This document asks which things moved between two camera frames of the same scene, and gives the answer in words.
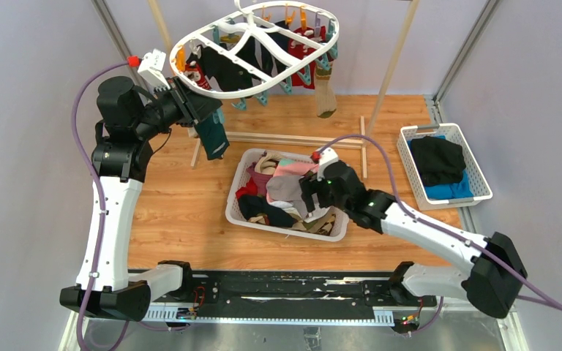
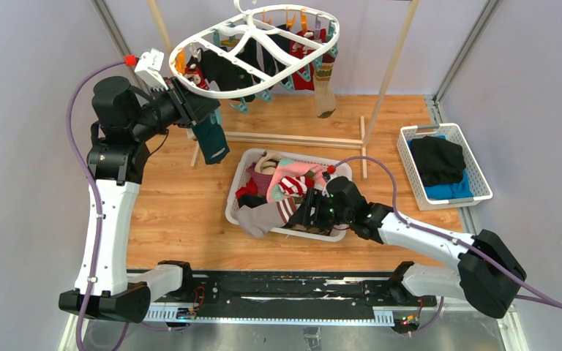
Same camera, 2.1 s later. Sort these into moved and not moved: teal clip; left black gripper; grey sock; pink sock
Moved: grey sock
Not moved: pink sock; teal clip; left black gripper
